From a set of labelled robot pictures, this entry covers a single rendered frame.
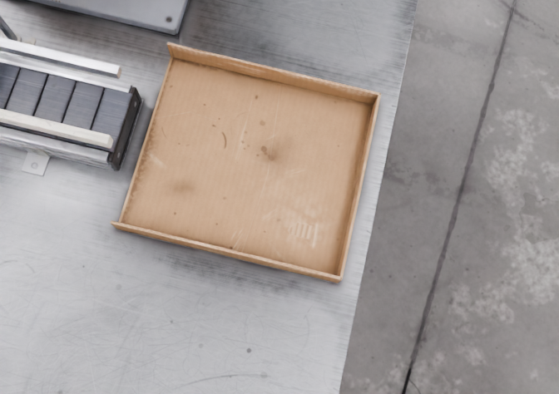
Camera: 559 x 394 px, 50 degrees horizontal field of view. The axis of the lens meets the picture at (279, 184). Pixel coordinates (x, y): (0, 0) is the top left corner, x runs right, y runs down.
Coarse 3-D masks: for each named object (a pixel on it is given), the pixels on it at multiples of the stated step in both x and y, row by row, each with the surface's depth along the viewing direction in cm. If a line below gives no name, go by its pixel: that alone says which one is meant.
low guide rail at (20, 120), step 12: (0, 120) 75; (12, 120) 74; (24, 120) 74; (36, 120) 74; (48, 132) 75; (60, 132) 74; (72, 132) 74; (84, 132) 74; (96, 132) 74; (96, 144) 75; (108, 144) 74
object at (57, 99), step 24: (0, 72) 79; (24, 72) 79; (0, 96) 78; (24, 96) 78; (48, 96) 79; (72, 96) 79; (96, 96) 79; (120, 96) 79; (48, 120) 78; (72, 120) 78; (96, 120) 78; (120, 120) 78
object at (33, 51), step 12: (0, 48) 72; (12, 48) 71; (24, 48) 71; (36, 48) 71; (48, 60) 72; (60, 60) 71; (72, 60) 71; (84, 60) 71; (96, 72) 72; (108, 72) 71; (120, 72) 72
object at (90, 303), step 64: (0, 0) 87; (192, 0) 89; (256, 0) 89; (320, 0) 90; (384, 0) 90; (128, 64) 86; (320, 64) 87; (384, 64) 87; (384, 128) 85; (0, 192) 80; (64, 192) 80; (0, 256) 78; (64, 256) 78; (128, 256) 79; (192, 256) 79; (0, 320) 76; (64, 320) 76; (128, 320) 77; (192, 320) 77; (256, 320) 77; (320, 320) 78; (0, 384) 74; (64, 384) 74; (128, 384) 75; (192, 384) 75; (256, 384) 75; (320, 384) 76
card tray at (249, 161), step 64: (192, 64) 86; (256, 64) 82; (192, 128) 83; (256, 128) 84; (320, 128) 84; (128, 192) 80; (192, 192) 81; (256, 192) 81; (320, 192) 82; (256, 256) 75; (320, 256) 79
